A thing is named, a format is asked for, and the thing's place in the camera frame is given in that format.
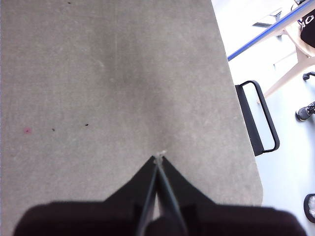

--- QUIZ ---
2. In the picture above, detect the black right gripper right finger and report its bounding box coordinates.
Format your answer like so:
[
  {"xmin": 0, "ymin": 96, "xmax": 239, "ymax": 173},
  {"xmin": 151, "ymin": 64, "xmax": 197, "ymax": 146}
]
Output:
[{"xmin": 158, "ymin": 156, "xmax": 307, "ymax": 236}]

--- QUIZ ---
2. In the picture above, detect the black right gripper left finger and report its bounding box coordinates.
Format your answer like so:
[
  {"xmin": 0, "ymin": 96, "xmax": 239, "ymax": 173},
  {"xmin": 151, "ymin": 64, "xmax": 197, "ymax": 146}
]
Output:
[{"xmin": 13, "ymin": 156, "xmax": 158, "ymax": 236}]

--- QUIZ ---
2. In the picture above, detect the black white wheel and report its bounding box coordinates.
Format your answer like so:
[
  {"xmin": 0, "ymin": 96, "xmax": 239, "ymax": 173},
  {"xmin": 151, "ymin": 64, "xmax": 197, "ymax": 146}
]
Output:
[{"xmin": 304, "ymin": 193, "xmax": 315, "ymax": 224}]

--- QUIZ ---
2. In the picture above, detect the person's grey black shoe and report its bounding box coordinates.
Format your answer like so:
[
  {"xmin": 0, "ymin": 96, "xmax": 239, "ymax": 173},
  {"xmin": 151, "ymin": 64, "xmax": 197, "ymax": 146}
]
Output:
[{"xmin": 295, "ymin": 101, "xmax": 315, "ymax": 121}]

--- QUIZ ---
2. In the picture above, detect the beige plastic chair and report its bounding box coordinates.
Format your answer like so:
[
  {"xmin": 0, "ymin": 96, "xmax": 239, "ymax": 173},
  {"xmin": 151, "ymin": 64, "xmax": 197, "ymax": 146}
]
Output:
[{"xmin": 257, "ymin": 14, "xmax": 315, "ymax": 104}]

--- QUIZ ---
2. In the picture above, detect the white table with blue edge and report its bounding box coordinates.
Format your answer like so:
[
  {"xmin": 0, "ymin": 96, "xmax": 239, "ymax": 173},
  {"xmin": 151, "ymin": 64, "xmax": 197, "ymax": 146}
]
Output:
[{"xmin": 227, "ymin": 0, "xmax": 315, "ymax": 62}]

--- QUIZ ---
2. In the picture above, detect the person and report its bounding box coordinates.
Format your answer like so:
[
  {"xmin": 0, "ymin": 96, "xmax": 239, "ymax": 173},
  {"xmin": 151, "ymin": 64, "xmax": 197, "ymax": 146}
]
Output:
[{"xmin": 299, "ymin": 12, "xmax": 315, "ymax": 49}]

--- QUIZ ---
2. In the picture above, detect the black metal handle frame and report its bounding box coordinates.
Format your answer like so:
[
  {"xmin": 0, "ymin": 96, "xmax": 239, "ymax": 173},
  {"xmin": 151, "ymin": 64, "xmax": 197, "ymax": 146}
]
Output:
[{"xmin": 235, "ymin": 80, "xmax": 281, "ymax": 157}]

